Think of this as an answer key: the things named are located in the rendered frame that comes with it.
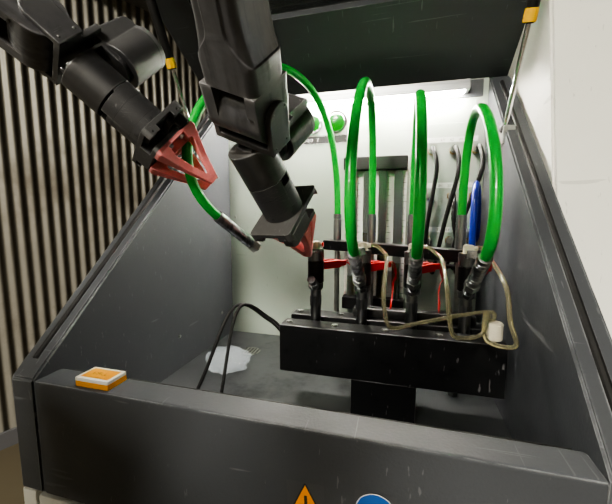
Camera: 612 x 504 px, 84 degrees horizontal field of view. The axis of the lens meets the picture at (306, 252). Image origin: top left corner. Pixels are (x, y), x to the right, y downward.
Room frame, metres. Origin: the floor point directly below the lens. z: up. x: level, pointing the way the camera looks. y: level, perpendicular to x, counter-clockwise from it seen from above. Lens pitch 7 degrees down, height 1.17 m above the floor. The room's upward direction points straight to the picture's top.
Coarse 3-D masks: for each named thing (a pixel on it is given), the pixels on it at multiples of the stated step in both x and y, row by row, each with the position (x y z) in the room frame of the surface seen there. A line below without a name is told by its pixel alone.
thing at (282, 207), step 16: (288, 176) 0.45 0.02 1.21; (256, 192) 0.44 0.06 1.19; (272, 192) 0.44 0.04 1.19; (288, 192) 0.45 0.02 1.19; (304, 192) 0.50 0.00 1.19; (272, 208) 0.45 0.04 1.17; (288, 208) 0.46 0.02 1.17; (304, 208) 0.47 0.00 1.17; (256, 224) 0.48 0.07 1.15; (272, 224) 0.47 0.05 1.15; (288, 224) 0.46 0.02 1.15; (256, 240) 0.47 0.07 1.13; (288, 240) 0.45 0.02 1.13
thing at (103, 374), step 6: (90, 372) 0.41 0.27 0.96; (96, 372) 0.41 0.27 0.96; (102, 372) 0.41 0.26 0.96; (108, 372) 0.41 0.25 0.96; (114, 372) 0.41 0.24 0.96; (120, 372) 0.42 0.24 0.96; (96, 378) 0.40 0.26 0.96; (102, 378) 0.40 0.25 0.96; (108, 378) 0.40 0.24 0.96; (120, 378) 0.41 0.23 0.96; (126, 378) 0.42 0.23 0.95; (78, 384) 0.40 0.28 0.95; (84, 384) 0.40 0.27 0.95; (90, 384) 0.40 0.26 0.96; (96, 384) 0.40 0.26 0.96; (114, 384) 0.40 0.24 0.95; (108, 390) 0.39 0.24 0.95
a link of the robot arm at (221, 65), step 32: (192, 0) 0.29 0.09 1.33; (224, 0) 0.28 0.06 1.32; (256, 0) 0.30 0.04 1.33; (224, 32) 0.30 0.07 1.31; (256, 32) 0.31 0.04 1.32; (224, 64) 0.32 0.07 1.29; (256, 64) 0.32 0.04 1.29; (224, 96) 0.36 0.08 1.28; (256, 96) 0.33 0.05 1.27; (256, 128) 0.35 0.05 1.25
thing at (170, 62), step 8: (152, 0) 0.68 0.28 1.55; (152, 8) 0.69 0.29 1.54; (152, 16) 0.69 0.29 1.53; (160, 16) 0.70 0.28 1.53; (160, 24) 0.70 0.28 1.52; (160, 32) 0.70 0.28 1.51; (160, 40) 0.71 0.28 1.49; (168, 48) 0.71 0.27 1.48; (168, 56) 0.72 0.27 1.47; (168, 64) 0.72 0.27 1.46; (176, 80) 0.74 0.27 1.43; (184, 104) 0.76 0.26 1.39
